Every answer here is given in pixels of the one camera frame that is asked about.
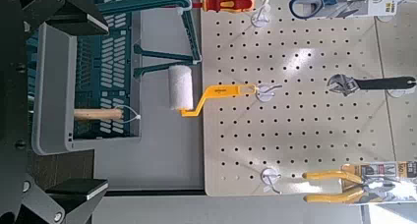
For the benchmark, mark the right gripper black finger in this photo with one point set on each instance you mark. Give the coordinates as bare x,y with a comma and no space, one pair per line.
72,11
69,201

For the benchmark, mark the yellow pliers with package card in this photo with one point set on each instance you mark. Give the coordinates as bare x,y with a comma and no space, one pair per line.
327,175

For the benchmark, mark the grey plastic crate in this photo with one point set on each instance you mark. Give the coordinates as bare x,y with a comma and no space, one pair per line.
52,86

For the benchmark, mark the teal plastic shopping basket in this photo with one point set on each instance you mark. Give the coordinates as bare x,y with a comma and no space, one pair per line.
111,70

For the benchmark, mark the white zip tie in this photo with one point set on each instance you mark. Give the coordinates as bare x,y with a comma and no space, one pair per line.
183,11
137,118

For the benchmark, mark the red yellow screwdriver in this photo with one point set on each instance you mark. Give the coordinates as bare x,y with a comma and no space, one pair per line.
229,3

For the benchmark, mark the white pegboard hook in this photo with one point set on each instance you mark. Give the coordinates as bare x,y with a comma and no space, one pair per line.
398,93
260,20
264,95
269,177
385,19

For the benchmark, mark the white pegboard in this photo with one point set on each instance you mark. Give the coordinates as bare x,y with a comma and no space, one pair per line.
295,135

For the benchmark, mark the blue scissors on package card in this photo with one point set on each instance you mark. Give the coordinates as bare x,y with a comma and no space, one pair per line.
360,8

